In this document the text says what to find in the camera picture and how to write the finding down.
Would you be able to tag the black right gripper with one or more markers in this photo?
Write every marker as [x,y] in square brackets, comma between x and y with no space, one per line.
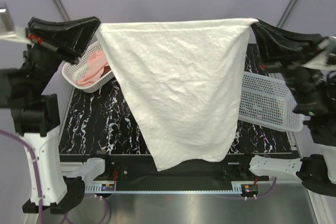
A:
[280,49]

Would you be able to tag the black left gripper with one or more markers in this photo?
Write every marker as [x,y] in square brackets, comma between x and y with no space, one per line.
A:
[73,35]

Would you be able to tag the white towel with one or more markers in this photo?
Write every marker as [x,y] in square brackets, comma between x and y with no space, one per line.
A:
[182,82]

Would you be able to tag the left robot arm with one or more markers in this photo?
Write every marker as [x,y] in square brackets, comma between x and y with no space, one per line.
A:
[36,115]

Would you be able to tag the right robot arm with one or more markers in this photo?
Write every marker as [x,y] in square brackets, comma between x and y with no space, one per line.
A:
[314,93]

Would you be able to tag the pink towel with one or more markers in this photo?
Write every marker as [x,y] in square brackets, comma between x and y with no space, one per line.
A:
[96,63]

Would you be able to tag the white perforated basket left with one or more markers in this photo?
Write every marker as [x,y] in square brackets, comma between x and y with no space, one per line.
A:
[74,72]

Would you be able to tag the white perforated basket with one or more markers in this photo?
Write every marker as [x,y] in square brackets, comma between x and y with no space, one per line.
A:
[74,72]
[268,102]

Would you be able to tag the brown towel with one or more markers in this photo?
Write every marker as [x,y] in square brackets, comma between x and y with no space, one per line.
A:
[106,72]

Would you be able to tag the white perforated basket right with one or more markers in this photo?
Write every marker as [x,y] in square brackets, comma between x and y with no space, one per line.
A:
[268,102]

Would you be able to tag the right controller board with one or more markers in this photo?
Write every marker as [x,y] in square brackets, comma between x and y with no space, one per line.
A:
[250,190]

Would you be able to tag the controller board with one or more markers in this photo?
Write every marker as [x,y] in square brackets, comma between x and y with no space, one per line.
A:
[250,190]
[108,187]

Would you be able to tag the left controller board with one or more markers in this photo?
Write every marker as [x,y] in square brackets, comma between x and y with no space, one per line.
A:
[108,187]

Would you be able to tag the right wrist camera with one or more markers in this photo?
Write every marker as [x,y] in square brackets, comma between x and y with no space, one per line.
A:
[325,57]

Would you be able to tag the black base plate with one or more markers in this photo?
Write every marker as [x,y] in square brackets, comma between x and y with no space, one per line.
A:
[138,173]

